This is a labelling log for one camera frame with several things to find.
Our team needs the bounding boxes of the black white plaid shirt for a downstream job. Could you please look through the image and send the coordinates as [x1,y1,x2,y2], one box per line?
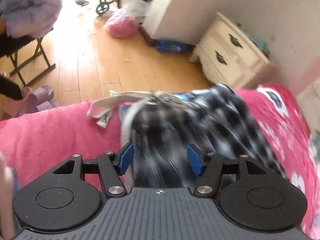
[124,85,285,189]

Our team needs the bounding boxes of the cream canvas tote bag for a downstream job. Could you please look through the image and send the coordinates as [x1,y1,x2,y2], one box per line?
[87,90,196,146]

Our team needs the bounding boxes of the black folding chair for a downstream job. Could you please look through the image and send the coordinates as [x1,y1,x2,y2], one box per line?
[1,31,60,88]

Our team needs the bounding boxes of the operator left hand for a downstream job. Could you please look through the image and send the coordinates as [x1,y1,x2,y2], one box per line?
[1,153,15,239]

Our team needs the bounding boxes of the red floral fleece blanket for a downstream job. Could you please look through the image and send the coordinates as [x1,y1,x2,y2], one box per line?
[1,84,319,239]

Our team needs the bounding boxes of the lavender slippers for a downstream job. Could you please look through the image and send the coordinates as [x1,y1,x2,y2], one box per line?
[17,85,60,116]

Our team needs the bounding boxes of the cream bedside nightstand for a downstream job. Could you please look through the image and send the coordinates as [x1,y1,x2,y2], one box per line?
[189,12,274,89]

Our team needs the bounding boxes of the blue water bottle pack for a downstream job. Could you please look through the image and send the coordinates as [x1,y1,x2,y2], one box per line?
[155,40,194,54]

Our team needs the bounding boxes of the pink plastic bag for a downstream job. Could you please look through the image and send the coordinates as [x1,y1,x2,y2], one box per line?
[105,14,139,38]

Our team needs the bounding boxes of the lavender puffer jacket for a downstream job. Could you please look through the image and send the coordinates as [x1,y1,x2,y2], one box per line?
[1,0,62,38]

